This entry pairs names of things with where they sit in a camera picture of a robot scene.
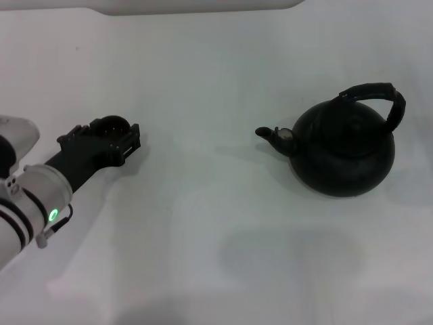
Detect thin black left wrist cable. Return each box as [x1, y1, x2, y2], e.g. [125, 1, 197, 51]
[36, 202, 74, 250]

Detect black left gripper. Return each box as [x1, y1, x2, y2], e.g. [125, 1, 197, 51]
[43, 118, 141, 194]

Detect small dark brown teacup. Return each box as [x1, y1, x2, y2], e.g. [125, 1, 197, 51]
[97, 115, 131, 140]

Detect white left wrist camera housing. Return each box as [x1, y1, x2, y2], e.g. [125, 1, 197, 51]
[0, 114, 40, 180]

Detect black round teapot with handle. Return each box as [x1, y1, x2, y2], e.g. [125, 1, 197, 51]
[254, 82, 406, 198]

